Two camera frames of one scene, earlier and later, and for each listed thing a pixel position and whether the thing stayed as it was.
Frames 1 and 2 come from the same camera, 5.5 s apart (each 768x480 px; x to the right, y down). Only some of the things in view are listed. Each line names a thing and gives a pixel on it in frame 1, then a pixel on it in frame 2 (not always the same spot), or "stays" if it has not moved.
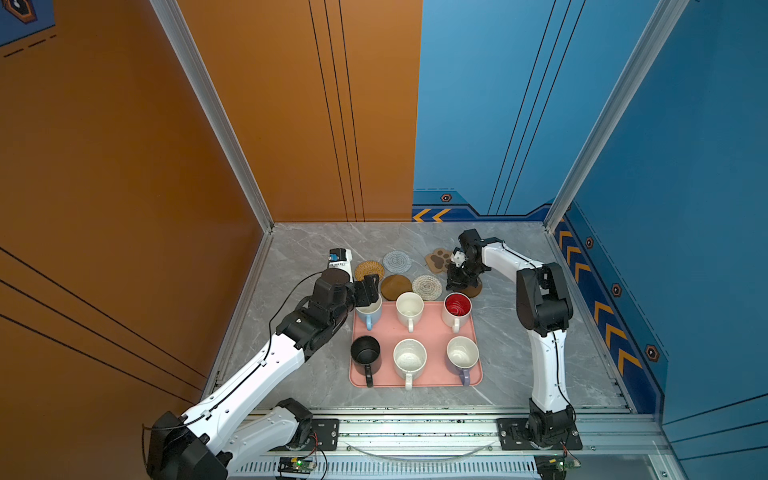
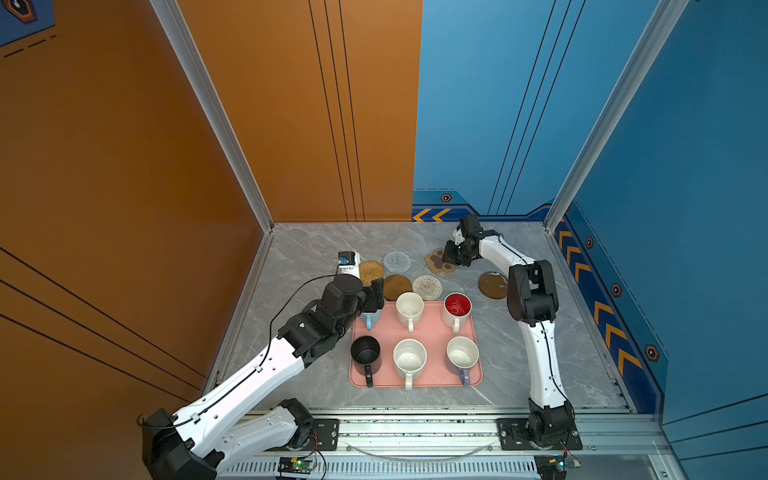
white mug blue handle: (371, 314) stays
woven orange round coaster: (368, 267) stays
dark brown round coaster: (471, 291) to (493, 285)
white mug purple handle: (462, 353) stays
